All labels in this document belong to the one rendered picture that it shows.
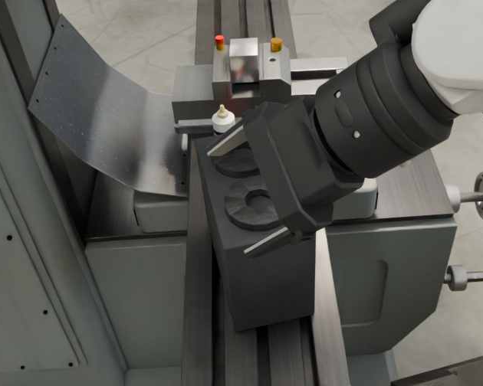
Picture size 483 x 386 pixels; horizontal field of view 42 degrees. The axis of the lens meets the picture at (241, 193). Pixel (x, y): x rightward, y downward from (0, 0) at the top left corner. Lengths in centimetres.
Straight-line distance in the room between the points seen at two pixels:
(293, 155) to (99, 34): 301
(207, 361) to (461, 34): 61
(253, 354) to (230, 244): 19
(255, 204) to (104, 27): 279
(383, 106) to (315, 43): 275
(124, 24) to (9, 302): 232
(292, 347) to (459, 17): 58
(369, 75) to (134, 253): 96
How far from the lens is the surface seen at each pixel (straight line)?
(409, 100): 46
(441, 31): 44
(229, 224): 80
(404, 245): 139
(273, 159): 53
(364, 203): 129
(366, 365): 173
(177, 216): 128
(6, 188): 120
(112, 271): 142
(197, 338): 92
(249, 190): 82
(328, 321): 93
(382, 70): 47
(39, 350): 158
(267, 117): 54
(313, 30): 332
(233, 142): 59
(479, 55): 43
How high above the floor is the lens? 169
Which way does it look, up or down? 45 degrees down
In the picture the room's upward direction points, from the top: 6 degrees counter-clockwise
